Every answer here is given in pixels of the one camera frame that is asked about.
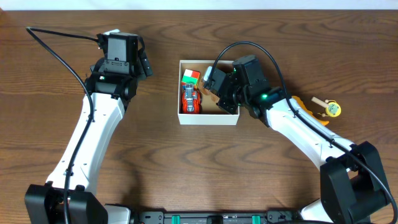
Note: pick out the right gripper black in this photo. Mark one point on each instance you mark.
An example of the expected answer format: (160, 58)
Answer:
(224, 102)

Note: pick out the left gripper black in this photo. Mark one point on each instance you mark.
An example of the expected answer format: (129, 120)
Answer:
(146, 65)

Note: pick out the brown plush toy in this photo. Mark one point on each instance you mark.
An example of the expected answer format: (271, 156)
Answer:
(206, 92)

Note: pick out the white cardboard box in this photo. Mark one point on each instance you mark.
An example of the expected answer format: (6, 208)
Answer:
(210, 113)

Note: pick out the red toy car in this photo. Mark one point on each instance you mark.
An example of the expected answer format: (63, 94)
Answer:
(191, 100)

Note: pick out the multicoloured puzzle cube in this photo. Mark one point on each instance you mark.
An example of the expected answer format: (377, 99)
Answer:
(190, 77)

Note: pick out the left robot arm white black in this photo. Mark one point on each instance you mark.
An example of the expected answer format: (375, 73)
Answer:
(69, 193)

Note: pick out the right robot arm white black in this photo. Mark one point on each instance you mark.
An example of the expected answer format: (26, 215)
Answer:
(352, 178)

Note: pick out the orange toy dinosaur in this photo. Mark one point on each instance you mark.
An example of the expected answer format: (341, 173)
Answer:
(301, 103)

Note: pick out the yellow round toy with handle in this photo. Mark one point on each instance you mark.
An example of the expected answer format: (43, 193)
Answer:
(332, 108)

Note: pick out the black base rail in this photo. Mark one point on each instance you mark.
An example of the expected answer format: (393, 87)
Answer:
(236, 217)

